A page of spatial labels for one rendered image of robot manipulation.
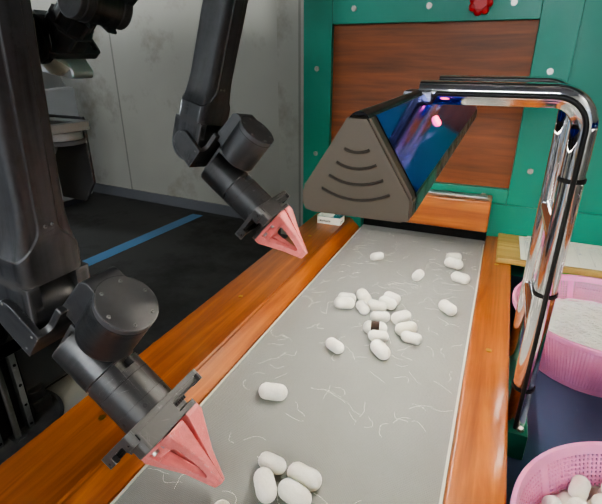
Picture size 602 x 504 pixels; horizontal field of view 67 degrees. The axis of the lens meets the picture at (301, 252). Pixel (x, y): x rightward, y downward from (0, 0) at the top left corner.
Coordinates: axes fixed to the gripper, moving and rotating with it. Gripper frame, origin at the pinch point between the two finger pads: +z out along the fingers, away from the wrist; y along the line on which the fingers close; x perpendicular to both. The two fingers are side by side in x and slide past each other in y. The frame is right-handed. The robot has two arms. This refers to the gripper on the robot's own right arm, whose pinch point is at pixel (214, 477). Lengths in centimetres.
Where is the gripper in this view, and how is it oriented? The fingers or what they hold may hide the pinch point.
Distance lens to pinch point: 51.4
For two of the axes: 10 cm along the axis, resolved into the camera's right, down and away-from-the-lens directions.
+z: 7.1, 7.1, -0.2
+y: 4.0, -3.7, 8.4
